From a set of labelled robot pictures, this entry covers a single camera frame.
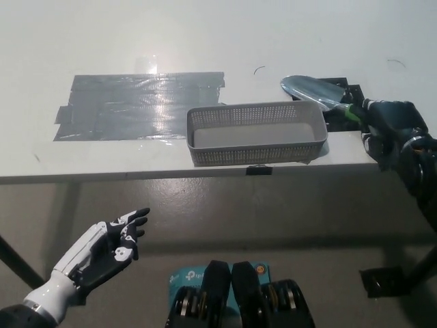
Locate garden trowel green black handle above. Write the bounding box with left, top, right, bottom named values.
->
left=279, top=74, right=368, bottom=124

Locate grey duct tape patch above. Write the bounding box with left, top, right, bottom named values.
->
left=53, top=70, right=226, bottom=141

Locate grey perforated plastic basket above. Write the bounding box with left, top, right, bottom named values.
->
left=186, top=100, right=329, bottom=167

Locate teal tp-link box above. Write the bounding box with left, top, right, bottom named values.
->
left=169, top=261, right=271, bottom=308

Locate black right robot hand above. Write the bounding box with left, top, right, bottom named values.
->
left=361, top=98, right=429, bottom=172

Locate black slanted table leg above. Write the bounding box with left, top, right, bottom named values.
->
left=0, top=235, right=45, bottom=290
left=408, top=235, right=437, bottom=288

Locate small black tape strip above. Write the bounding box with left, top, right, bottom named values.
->
left=245, top=164, right=273, bottom=177

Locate large black floor tape square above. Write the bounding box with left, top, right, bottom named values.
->
left=358, top=266, right=412, bottom=299

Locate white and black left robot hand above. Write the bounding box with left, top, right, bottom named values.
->
left=22, top=207, right=151, bottom=324

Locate black tape patch on desk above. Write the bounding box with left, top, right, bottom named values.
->
left=292, top=77, right=368, bottom=132

